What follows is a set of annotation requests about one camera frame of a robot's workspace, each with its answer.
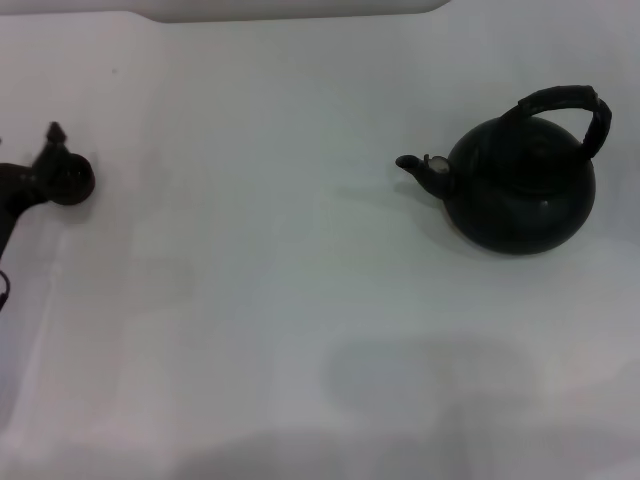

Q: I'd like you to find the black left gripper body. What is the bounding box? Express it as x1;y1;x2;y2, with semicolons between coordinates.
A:
0;161;45;262

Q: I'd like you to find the small dark teacup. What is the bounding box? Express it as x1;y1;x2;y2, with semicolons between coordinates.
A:
48;151;97;209

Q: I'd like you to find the black round teapot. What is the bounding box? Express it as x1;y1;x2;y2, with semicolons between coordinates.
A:
395;84;614;257

